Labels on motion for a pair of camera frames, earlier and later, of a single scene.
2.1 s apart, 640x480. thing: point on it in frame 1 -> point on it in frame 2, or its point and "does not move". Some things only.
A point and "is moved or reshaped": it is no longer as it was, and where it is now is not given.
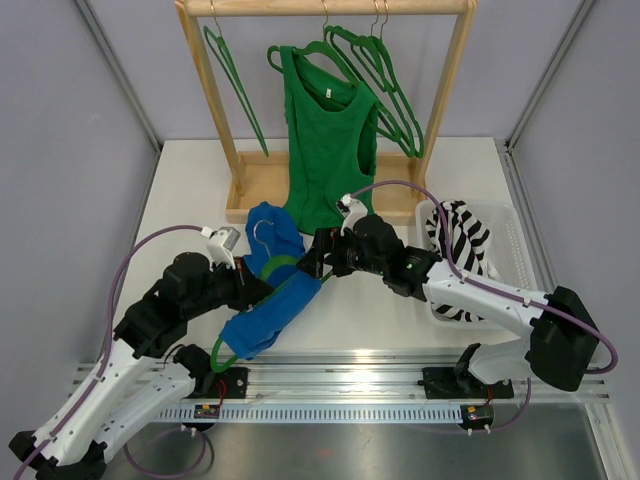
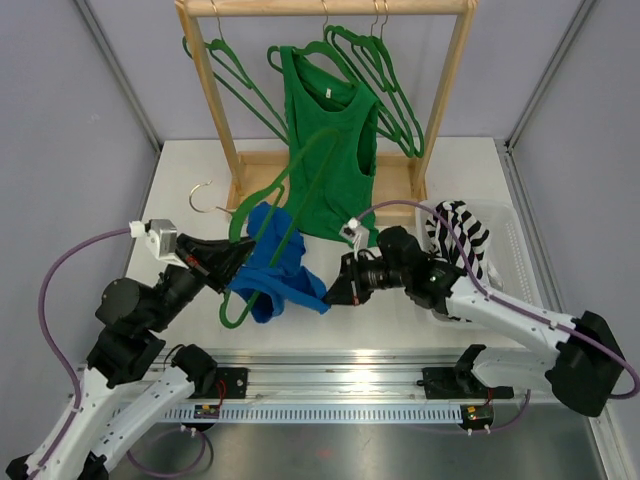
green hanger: x=270 y=269 -> x=326 y=148
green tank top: x=332 y=134 does not move
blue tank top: x=270 y=236 is moved or reshaped
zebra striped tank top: x=469 y=241 does not move
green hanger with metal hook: x=228 y=66 -> x=259 y=109
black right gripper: x=312 y=263 -> x=350 y=287
